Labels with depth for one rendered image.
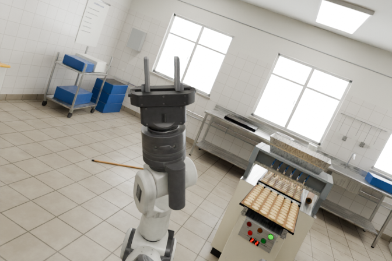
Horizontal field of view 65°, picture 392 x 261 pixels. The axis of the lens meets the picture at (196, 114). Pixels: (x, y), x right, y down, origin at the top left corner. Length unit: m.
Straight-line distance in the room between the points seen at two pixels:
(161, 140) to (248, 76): 5.55
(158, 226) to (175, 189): 0.18
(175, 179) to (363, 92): 5.65
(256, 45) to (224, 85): 0.98
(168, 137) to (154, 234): 0.30
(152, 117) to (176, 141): 0.06
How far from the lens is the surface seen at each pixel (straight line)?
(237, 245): 2.40
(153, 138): 0.58
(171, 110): 0.57
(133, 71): 6.90
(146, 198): 0.64
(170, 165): 0.60
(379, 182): 5.80
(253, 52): 6.12
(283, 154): 2.92
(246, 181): 2.96
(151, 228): 0.78
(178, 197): 0.62
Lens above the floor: 1.75
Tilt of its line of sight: 10 degrees down
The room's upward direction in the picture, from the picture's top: 22 degrees clockwise
